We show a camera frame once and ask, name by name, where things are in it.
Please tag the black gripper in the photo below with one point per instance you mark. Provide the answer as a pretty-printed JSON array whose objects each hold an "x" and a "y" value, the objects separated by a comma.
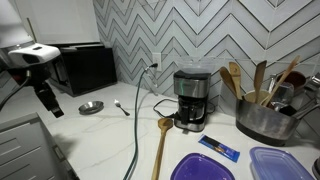
[{"x": 38, "y": 78}]

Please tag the metal spoon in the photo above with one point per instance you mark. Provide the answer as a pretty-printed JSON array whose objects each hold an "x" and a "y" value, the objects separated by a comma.
[{"x": 121, "y": 108}]

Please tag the grey panelled box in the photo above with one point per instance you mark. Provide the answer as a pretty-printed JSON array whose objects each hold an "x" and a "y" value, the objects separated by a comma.
[{"x": 26, "y": 150}]

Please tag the dark blue lunch box lid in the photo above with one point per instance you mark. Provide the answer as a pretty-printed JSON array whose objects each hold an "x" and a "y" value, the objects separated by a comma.
[{"x": 200, "y": 168}]

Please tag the small silver metal bowl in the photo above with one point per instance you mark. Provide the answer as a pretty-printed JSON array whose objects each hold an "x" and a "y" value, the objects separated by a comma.
[{"x": 91, "y": 107}]

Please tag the black countertop appliance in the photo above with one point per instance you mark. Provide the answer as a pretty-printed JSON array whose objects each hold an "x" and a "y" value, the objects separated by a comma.
[{"x": 86, "y": 71}]

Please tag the white upper cabinet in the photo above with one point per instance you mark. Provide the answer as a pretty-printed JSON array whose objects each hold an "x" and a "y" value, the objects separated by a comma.
[{"x": 60, "y": 20}]

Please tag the long wooden spoon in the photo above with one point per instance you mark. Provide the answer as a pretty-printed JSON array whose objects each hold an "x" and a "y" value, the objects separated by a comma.
[{"x": 162, "y": 143}]

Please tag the black steel coffee maker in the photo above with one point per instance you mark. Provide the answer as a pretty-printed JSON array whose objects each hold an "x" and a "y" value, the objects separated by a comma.
[{"x": 192, "y": 96}]

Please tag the blue snack wrapper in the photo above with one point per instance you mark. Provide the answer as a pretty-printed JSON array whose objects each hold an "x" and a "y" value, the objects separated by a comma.
[{"x": 218, "y": 147}]

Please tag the round wooden spoon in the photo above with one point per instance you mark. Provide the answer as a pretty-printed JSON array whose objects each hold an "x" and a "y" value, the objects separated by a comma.
[{"x": 227, "y": 80}]

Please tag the slotted wooden spatula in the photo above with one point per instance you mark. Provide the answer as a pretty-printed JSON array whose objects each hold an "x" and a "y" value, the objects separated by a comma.
[{"x": 236, "y": 76}]

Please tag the cream cup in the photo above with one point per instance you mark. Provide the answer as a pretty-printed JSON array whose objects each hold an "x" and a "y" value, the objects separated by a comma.
[{"x": 253, "y": 96}]

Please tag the dark wooden spatula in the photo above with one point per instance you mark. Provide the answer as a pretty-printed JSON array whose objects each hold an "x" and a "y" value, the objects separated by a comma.
[{"x": 259, "y": 78}]

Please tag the steel utensil pot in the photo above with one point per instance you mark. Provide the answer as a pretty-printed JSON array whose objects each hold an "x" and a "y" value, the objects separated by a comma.
[{"x": 263, "y": 125}]

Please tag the clear plastic container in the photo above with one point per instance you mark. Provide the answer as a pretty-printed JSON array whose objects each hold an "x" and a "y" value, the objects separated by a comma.
[{"x": 278, "y": 165}]

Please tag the black round object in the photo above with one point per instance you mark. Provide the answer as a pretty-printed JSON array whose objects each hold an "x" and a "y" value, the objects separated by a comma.
[{"x": 316, "y": 168}]

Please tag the white wall outlet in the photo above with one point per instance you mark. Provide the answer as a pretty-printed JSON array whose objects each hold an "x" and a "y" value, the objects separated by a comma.
[{"x": 157, "y": 61}]

